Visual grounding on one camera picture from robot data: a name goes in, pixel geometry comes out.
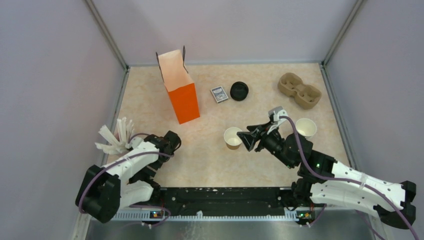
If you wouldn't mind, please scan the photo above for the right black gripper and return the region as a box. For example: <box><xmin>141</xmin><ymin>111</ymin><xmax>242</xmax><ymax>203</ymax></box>
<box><xmin>237</xmin><ymin>119</ymin><xmax>296</xmax><ymax>169</ymax></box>

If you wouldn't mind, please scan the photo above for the single brown paper cup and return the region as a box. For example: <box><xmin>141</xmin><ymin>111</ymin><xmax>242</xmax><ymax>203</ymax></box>
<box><xmin>223</xmin><ymin>127</ymin><xmax>243</xmax><ymax>150</ymax></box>

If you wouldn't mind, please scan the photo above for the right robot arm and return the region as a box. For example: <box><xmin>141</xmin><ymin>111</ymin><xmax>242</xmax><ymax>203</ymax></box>
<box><xmin>236</xmin><ymin>121</ymin><xmax>416</xmax><ymax>230</ymax></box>

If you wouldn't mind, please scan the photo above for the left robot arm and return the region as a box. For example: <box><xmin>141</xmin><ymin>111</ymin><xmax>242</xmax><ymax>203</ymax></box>
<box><xmin>75</xmin><ymin>130</ymin><xmax>182</xmax><ymax>223</ymax></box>

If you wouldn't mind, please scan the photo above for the stack of black lids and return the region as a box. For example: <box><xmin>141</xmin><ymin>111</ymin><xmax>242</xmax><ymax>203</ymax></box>
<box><xmin>230</xmin><ymin>81</ymin><xmax>249</xmax><ymax>101</ymax></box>

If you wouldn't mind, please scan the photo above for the white plastic stirrers bundle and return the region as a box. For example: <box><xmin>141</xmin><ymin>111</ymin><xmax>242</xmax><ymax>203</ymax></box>
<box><xmin>94</xmin><ymin>117</ymin><xmax>134</xmax><ymax>155</ymax></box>

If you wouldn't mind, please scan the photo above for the playing card box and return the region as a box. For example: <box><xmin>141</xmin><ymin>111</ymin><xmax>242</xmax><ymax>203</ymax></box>
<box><xmin>210</xmin><ymin>86</ymin><xmax>229</xmax><ymax>104</ymax></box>

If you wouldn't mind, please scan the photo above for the orange paper bag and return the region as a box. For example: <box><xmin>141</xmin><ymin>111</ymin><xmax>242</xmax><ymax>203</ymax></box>
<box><xmin>156</xmin><ymin>48</ymin><xmax>200</xmax><ymax>124</ymax></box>

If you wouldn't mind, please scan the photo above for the stack of brown paper cups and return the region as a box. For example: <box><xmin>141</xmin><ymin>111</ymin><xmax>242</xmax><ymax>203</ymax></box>
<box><xmin>295</xmin><ymin>118</ymin><xmax>318</xmax><ymax>139</ymax></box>

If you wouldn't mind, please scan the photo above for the brown pulp cup carrier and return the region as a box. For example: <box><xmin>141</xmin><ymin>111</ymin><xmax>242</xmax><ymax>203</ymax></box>
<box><xmin>277</xmin><ymin>72</ymin><xmax>322</xmax><ymax>110</ymax></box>

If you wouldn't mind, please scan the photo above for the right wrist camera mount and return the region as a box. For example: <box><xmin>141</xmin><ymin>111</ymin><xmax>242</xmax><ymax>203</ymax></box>
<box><xmin>267</xmin><ymin>106</ymin><xmax>288</xmax><ymax>134</ymax></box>

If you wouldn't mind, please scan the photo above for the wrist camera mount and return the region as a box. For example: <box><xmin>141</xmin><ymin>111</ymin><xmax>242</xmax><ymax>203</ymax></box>
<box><xmin>125</xmin><ymin>136</ymin><xmax>144</xmax><ymax>150</ymax></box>
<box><xmin>267</xmin><ymin>106</ymin><xmax>288</xmax><ymax>134</ymax></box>

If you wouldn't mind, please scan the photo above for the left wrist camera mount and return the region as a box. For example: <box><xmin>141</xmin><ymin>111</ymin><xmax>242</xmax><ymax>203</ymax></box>
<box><xmin>125</xmin><ymin>136</ymin><xmax>144</xmax><ymax>150</ymax></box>

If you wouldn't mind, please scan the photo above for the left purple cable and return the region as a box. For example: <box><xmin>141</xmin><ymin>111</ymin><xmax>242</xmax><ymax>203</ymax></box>
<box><xmin>77</xmin><ymin>133</ymin><xmax>175</xmax><ymax>229</ymax></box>

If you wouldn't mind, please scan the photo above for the purple cable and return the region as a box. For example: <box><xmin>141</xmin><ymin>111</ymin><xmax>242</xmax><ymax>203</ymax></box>
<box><xmin>279</xmin><ymin>115</ymin><xmax>424</xmax><ymax>240</ymax></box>
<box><xmin>77</xmin><ymin>133</ymin><xmax>175</xmax><ymax>229</ymax></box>

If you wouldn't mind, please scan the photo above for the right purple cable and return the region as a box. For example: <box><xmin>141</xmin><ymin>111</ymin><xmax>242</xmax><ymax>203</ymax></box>
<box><xmin>279</xmin><ymin>115</ymin><xmax>424</xmax><ymax>240</ymax></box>

